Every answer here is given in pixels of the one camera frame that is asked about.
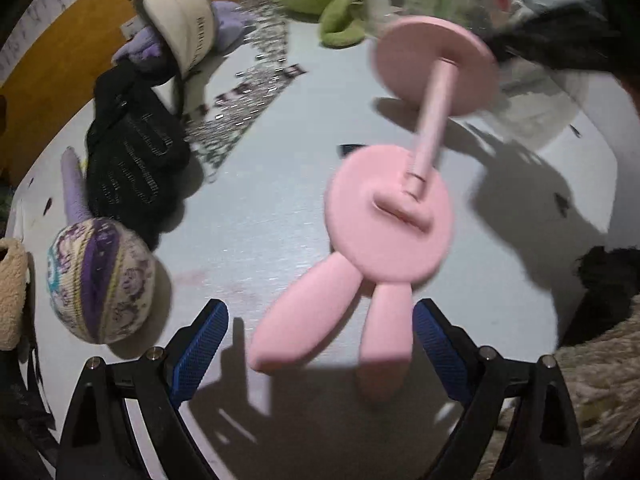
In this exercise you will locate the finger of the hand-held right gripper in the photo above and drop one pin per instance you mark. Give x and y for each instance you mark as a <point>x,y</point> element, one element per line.
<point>560,20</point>
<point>560,55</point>

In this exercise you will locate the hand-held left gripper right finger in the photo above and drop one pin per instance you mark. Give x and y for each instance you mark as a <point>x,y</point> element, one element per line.
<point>442,355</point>

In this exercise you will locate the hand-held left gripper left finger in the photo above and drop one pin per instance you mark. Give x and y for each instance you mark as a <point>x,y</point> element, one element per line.
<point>197,355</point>

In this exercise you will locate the pink bunny stand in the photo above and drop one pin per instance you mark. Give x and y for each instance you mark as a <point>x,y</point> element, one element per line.
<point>390,220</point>

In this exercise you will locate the purple patterned fabric ball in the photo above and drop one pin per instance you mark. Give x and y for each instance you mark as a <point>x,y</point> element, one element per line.
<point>100,280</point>

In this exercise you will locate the beige shaggy rug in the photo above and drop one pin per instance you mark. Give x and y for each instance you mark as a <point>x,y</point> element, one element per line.
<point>605,375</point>

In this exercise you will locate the black furry object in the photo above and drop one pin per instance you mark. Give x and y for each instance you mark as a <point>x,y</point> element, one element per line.
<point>610,280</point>

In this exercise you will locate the beige fuzzy pouch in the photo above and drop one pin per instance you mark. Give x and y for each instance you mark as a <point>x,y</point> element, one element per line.
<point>12,300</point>

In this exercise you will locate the black stitched cloth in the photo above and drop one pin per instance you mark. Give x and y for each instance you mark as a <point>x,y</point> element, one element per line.
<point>135,170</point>

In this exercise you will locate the purple plush toy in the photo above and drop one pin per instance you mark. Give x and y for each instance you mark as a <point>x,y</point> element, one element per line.
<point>232,22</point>

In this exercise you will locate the cream visor cap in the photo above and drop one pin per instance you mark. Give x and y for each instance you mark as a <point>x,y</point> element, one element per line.
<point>185,20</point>

